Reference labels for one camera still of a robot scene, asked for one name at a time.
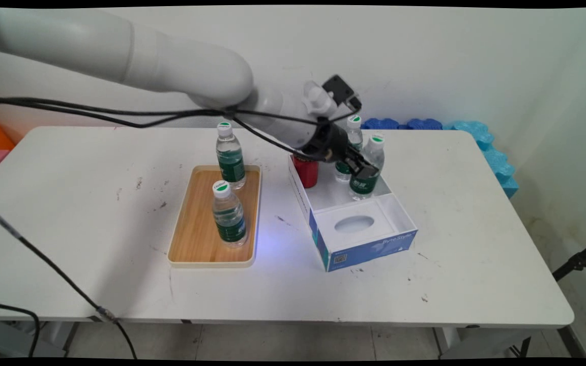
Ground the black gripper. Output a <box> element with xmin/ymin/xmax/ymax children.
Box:
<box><xmin>302</xmin><ymin>122</ymin><xmax>380</xmax><ymax>180</ymax></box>

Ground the green label water bottle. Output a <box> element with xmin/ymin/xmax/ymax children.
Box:
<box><xmin>216</xmin><ymin>122</ymin><xmax>247</xmax><ymax>191</ymax></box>
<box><xmin>212</xmin><ymin>180</ymin><xmax>249</xmax><ymax>249</ymax></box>
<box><xmin>349</xmin><ymin>134</ymin><xmax>386</xmax><ymax>201</ymax></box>
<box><xmin>335</xmin><ymin>115</ymin><xmax>364</xmax><ymax>183</ymax></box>

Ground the dark blue foam mat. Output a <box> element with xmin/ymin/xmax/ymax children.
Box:
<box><xmin>363</xmin><ymin>118</ymin><xmax>400</xmax><ymax>131</ymax></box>
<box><xmin>407</xmin><ymin>118</ymin><xmax>444</xmax><ymax>131</ymax></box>

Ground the red soda can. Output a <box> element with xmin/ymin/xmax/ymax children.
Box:
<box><xmin>293</xmin><ymin>155</ymin><xmax>319</xmax><ymax>189</ymax></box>

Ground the white and blue cardboard box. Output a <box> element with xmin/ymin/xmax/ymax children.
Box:
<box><xmin>288</xmin><ymin>145</ymin><xmax>419</xmax><ymax>272</ymax></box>

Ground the light blue foam mat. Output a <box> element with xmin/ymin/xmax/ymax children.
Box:
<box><xmin>452</xmin><ymin>120</ymin><xmax>520</xmax><ymax>199</ymax></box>

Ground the bamboo tray with cream rim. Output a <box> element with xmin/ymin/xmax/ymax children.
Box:
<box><xmin>167</xmin><ymin>164</ymin><xmax>262</xmax><ymax>269</ymax></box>

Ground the black tripod leg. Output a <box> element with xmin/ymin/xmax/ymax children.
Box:
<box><xmin>552</xmin><ymin>236</ymin><xmax>586</xmax><ymax>282</ymax></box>

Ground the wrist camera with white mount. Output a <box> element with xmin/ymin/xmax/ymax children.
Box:
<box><xmin>302</xmin><ymin>74</ymin><xmax>363</xmax><ymax>116</ymax></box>

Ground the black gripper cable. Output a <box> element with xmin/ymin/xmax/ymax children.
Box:
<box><xmin>0</xmin><ymin>101</ymin><xmax>330</xmax><ymax>160</ymax></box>

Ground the grey table leg frame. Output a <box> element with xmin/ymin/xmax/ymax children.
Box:
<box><xmin>432</xmin><ymin>326</ymin><xmax>586</xmax><ymax>359</ymax></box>

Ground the black camera cable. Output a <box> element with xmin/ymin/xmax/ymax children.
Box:
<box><xmin>0</xmin><ymin>96</ymin><xmax>363</xmax><ymax>126</ymax></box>

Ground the thick black floor cable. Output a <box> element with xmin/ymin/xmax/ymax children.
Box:
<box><xmin>0</xmin><ymin>202</ymin><xmax>139</xmax><ymax>359</ymax></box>

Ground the thin black floor cable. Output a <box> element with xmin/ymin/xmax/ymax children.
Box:
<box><xmin>0</xmin><ymin>299</ymin><xmax>41</xmax><ymax>357</ymax></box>

